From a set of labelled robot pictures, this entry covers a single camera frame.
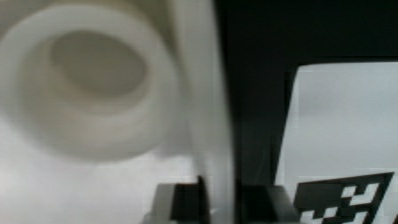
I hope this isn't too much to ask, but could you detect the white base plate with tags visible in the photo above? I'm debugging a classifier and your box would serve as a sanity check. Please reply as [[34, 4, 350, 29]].
[[275, 62, 398, 224]]

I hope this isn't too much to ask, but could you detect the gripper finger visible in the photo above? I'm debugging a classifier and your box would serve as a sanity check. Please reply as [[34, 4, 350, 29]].
[[236, 183, 299, 224]]

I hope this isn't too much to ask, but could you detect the white square tabletop part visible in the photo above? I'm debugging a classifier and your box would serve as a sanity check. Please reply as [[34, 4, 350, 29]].
[[0, 0, 235, 224]]

